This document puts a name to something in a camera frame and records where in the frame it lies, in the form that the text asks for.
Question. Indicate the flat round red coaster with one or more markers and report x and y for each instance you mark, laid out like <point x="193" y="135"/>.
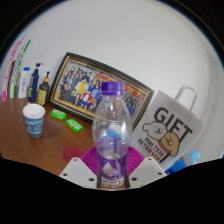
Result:
<point x="71" y="153"/>

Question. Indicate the white blue-capped bottle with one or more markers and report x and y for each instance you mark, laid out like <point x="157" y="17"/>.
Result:
<point x="23" y="85"/>

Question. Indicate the pink tall tube box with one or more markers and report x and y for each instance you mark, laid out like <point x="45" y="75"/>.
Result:
<point x="7" y="78"/>

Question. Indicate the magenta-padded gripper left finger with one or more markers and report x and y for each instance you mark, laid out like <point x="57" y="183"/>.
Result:
<point x="78" y="170"/>

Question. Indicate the amber pump bottle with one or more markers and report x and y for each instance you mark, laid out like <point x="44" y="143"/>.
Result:
<point x="43" y="93"/>

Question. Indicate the white blue tall tube box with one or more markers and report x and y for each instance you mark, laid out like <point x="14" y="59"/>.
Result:
<point x="16" y="75"/>

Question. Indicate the blue patterned white mug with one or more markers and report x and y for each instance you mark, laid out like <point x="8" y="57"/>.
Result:
<point x="34" y="125"/>

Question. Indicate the dark blue pump bottle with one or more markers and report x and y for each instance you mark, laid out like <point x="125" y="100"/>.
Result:
<point x="33" y="85"/>

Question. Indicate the green packet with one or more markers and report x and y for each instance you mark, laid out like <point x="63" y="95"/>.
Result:
<point x="74" y="125"/>
<point x="58" y="114"/>

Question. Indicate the clear purple-capped water bottle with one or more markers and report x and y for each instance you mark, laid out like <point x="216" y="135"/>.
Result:
<point x="111" y="133"/>

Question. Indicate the framed group picture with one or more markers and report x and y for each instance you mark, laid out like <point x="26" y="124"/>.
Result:
<point x="80" y="88"/>

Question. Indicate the blue detergent bottle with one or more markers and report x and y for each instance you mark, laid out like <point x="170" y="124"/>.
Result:
<point x="181" y="164"/>

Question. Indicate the white paper gift bag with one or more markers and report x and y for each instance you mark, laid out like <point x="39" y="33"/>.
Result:
<point x="170" y="130"/>

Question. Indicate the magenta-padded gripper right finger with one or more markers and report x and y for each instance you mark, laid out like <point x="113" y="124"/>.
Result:
<point x="146" y="170"/>

